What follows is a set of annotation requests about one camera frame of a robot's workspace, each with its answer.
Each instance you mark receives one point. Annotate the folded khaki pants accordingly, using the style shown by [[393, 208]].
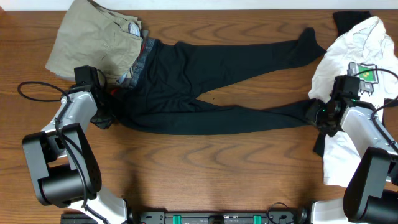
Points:
[[88, 35]]

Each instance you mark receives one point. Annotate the grey folded garment under khaki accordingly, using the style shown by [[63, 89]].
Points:
[[132, 38]]

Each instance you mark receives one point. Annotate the black leggings red waistband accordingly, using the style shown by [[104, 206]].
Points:
[[164, 94]]

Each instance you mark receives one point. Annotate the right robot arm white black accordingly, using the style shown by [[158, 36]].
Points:
[[366, 200]]

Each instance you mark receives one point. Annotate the black garment under t-shirt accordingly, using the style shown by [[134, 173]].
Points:
[[349, 20]]

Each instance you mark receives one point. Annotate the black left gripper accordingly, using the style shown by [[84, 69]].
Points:
[[103, 123]]

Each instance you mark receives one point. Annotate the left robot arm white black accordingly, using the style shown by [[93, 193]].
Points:
[[61, 163]]

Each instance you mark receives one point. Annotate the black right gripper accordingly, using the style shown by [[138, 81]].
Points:
[[311, 117]]

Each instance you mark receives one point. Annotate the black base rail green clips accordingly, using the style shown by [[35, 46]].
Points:
[[280, 216]]

